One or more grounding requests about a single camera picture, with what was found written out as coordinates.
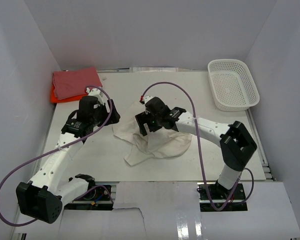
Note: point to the papers at table back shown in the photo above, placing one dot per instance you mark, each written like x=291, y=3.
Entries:
x=153, y=69

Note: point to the white perforated plastic basket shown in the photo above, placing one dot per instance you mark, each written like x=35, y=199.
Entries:
x=232, y=85

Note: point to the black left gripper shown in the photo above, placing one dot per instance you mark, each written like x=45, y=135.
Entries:
x=114, y=117

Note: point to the folded red t shirt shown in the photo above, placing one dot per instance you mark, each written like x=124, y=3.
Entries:
x=72, y=83

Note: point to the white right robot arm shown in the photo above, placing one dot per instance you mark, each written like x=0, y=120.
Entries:
x=236, y=144

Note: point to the white t shirt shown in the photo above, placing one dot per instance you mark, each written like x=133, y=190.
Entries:
x=162, y=144

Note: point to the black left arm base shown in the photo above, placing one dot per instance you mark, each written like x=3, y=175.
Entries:
x=97, y=200

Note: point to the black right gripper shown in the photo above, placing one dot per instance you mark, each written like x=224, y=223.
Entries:
x=143, y=119

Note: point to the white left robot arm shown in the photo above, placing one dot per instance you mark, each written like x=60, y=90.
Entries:
x=43, y=197

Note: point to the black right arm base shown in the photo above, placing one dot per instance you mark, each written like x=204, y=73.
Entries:
x=235, y=203

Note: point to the folded orange t shirt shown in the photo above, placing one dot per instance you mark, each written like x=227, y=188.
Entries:
x=55, y=100

